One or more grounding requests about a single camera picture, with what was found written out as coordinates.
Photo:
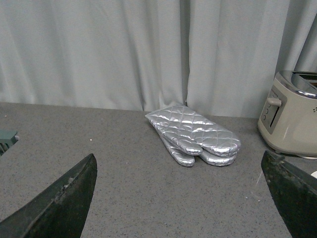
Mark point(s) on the upper silver quilted oven mitt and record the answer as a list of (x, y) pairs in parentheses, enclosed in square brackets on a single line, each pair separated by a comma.
[(193, 133)]

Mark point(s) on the silver quilted oven mitt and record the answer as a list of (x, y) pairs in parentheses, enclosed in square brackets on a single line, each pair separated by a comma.
[(188, 160), (193, 133)]

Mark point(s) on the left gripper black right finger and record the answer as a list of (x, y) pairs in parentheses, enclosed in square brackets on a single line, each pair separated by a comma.
[(294, 193)]

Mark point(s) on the beige two-slot toaster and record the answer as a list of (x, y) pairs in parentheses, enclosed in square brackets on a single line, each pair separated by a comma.
[(288, 121)]

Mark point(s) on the grey curtain backdrop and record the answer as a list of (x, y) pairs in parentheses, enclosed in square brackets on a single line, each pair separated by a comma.
[(218, 57)]

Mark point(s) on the green rack object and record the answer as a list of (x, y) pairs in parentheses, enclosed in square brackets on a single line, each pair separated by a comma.
[(7, 139)]

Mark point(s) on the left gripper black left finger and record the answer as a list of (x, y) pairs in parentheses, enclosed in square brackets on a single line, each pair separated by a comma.
[(60, 211)]

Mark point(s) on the lower silver quilted oven mitt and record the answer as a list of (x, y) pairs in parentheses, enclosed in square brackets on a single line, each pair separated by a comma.
[(188, 160)]

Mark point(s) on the white round plate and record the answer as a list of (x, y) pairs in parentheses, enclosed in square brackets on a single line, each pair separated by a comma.
[(314, 174)]

